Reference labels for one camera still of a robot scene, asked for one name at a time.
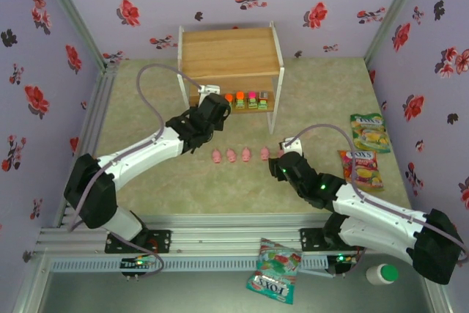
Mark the long aluminium base rail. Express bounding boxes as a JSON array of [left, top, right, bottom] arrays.
[[34, 213, 437, 255]]

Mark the red yellow Fox's candy bag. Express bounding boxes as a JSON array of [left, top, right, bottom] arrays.
[[336, 149, 385, 193]]

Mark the wooden shelf white frame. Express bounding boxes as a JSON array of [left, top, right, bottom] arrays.
[[177, 21, 287, 135]]

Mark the arm grey camera cable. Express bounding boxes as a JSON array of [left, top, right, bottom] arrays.
[[287, 124, 469, 259], [67, 64, 202, 233]]

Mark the aluminium frame post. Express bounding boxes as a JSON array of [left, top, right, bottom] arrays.
[[34, 0, 120, 76], [362, 0, 430, 70]]

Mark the yellow green Fox's candy bag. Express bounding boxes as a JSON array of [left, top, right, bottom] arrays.
[[350, 112, 391, 155]]

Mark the white slotted cable duct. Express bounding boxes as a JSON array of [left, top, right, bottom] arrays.
[[49, 257, 330, 274]]

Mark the left arm grey camera cable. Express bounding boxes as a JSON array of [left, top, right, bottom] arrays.
[[67, 64, 202, 233]]

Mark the teal Fox's candy bag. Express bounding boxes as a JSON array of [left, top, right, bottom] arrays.
[[245, 237, 303, 306]]

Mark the white bottle green cap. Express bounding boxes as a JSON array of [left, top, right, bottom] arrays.
[[365, 263, 399, 287]]

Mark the aluminium frame rail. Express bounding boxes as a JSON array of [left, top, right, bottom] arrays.
[[54, 63, 122, 229]]

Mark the grey base cable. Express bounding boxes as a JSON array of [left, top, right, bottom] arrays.
[[109, 239, 165, 278]]

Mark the small circuit board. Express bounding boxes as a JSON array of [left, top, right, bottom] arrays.
[[328, 253, 358, 276], [120, 256, 157, 269]]

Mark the right arm grey camera cable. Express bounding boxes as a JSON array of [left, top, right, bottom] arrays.
[[287, 124, 469, 259]]

